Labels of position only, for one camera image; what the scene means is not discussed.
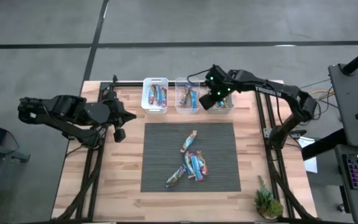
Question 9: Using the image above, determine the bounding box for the white plastic bin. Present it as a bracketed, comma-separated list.
[140, 77, 169, 115]

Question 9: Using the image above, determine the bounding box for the white paper sheet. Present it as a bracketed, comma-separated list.
[298, 136, 318, 174]

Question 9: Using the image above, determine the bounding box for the green blue granola bar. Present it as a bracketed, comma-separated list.
[180, 84, 193, 105]
[165, 164, 187, 189]

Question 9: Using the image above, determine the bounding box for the black desk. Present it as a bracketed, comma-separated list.
[301, 63, 358, 224]

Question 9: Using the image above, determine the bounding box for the blue granola bar orange end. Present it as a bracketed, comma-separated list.
[183, 151, 196, 179]

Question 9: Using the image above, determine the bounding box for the dark grey woven mat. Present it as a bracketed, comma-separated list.
[140, 122, 242, 193]

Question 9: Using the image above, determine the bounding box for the grey plastic bin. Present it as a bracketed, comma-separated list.
[206, 77, 234, 114]

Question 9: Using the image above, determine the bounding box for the yellow floor cable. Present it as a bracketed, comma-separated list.
[309, 89, 335, 100]

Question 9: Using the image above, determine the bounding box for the orange tan granola bar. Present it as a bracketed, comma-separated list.
[180, 129, 198, 154]

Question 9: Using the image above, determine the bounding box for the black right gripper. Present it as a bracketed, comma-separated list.
[199, 64, 234, 110]

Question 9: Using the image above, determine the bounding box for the potted succulent plant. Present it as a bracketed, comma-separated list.
[254, 175, 285, 220]

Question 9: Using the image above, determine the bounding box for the clear plastic bin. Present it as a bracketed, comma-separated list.
[174, 77, 201, 114]

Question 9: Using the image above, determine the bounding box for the tan blue granola bar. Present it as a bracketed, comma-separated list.
[154, 84, 162, 106]

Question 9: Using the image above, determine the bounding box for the grey metal stand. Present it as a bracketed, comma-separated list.
[0, 141, 30, 224]

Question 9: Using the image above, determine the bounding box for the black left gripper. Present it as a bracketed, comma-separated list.
[104, 98, 137, 143]

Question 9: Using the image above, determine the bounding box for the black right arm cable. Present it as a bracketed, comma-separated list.
[186, 67, 214, 82]

